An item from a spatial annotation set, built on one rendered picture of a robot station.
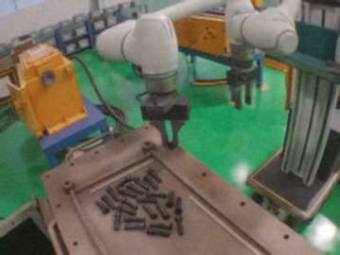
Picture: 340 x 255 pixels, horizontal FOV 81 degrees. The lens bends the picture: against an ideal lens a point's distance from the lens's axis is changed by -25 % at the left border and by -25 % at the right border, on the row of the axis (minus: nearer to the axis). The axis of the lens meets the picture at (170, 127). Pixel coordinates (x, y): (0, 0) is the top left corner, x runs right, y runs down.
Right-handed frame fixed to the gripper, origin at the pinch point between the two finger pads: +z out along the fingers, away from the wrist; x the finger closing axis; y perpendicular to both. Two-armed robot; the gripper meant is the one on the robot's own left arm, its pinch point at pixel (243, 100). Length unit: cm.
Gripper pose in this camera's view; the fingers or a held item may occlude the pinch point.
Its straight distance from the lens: 94.0
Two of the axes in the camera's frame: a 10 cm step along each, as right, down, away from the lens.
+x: 8.3, -3.9, 4.0
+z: 1.2, 8.2, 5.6
